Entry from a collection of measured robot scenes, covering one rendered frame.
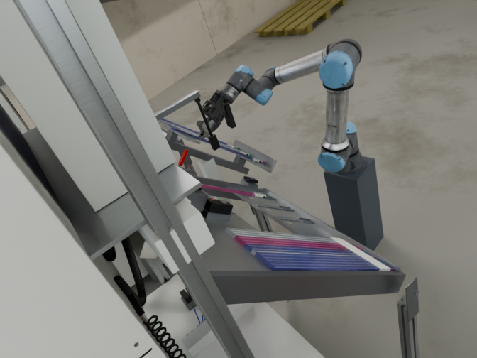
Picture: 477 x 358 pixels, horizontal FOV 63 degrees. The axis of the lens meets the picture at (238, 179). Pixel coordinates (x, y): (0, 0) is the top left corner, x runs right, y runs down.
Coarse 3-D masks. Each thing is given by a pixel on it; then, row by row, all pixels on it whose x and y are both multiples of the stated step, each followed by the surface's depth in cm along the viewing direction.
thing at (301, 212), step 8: (264, 192) 162; (272, 192) 159; (280, 200) 155; (296, 208) 148; (304, 216) 144; (312, 216) 141; (320, 224) 138; (328, 232) 135; (336, 232) 132; (352, 240) 127; (360, 248) 124; (376, 256) 120; (392, 264) 116
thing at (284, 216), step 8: (256, 192) 159; (248, 200) 140; (256, 200) 145; (264, 200) 150; (272, 200) 155; (256, 208) 137; (264, 208) 137; (272, 208) 141; (280, 208) 146; (288, 208) 150; (272, 216) 130; (280, 216) 134; (288, 216) 138; (296, 216) 142; (280, 224) 127; (288, 224) 126; (296, 224) 130; (304, 224) 134; (312, 224) 138; (296, 232) 121; (304, 232) 124; (312, 232) 127; (320, 232) 131
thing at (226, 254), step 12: (204, 192) 129; (216, 228) 98; (240, 228) 105; (252, 228) 109; (216, 240) 90; (228, 240) 92; (204, 252) 80; (216, 252) 82; (228, 252) 85; (240, 252) 87; (216, 264) 76; (228, 264) 78; (240, 264) 81; (252, 264) 83; (264, 264) 85
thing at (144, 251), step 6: (186, 198) 84; (132, 234) 85; (138, 234) 83; (132, 240) 85; (138, 240) 82; (144, 240) 80; (132, 246) 84; (138, 246) 82; (144, 246) 81; (138, 252) 82; (144, 252) 81; (150, 252) 82; (144, 258) 82; (150, 258) 83
